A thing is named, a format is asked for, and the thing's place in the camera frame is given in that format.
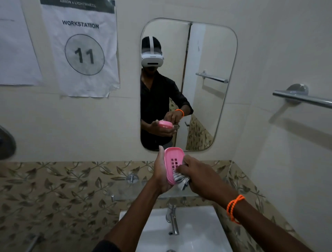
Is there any white paper sign with circle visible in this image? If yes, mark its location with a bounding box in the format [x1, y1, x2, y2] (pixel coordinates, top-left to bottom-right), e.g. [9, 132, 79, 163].
[40, 0, 121, 98]

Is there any glass wall shelf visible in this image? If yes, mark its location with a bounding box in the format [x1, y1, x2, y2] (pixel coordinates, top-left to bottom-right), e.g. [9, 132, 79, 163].
[107, 173, 206, 203]

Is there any pink plastic soap dish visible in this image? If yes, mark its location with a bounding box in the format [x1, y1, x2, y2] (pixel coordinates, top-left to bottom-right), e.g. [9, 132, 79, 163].
[164, 147, 186, 186]

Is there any chrome pipe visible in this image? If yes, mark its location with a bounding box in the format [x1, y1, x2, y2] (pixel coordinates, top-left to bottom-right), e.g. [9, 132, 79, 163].
[24, 233, 42, 252]

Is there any person's right forearm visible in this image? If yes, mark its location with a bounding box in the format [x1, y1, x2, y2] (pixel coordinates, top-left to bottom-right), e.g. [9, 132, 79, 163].
[224, 194, 315, 252]

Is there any person's left hand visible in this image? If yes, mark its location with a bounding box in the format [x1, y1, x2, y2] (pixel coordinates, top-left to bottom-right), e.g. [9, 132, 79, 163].
[151, 145, 177, 195]

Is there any dark round wall fixture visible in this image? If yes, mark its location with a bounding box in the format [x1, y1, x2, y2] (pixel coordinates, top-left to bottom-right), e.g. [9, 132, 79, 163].
[0, 125, 17, 161]

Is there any chrome towel bar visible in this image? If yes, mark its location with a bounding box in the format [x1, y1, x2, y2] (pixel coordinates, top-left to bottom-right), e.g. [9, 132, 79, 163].
[272, 83, 332, 110]

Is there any black shirt sleeve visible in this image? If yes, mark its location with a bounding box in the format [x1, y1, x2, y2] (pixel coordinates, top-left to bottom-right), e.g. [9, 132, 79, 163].
[92, 240, 123, 252]

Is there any grey striped cloth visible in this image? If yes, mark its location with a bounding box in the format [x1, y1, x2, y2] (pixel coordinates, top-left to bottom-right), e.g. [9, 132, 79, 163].
[173, 160, 191, 191]

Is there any person's right hand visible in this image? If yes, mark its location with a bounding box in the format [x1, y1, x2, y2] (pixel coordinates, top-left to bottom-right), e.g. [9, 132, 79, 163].
[176, 154, 239, 209]

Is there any orange bead bracelet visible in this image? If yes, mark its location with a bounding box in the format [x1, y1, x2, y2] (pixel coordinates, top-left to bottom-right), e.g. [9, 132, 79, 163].
[226, 194, 246, 224]

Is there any chrome faucet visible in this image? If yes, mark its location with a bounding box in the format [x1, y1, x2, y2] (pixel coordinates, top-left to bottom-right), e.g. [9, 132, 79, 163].
[166, 204, 180, 236]

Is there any white ceramic sink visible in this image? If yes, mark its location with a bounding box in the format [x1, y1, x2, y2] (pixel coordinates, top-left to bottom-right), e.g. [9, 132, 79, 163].
[118, 205, 234, 252]

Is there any person's left forearm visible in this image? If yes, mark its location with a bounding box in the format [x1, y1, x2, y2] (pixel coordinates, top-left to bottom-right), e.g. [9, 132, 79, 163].
[103, 180, 168, 252]

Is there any plain white paper sheet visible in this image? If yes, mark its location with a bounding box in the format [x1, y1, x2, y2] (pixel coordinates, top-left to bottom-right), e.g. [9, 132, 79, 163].
[0, 0, 44, 87]

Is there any rounded wall mirror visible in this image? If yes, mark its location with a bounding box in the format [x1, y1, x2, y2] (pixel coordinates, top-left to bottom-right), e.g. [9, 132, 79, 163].
[140, 18, 238, 152]

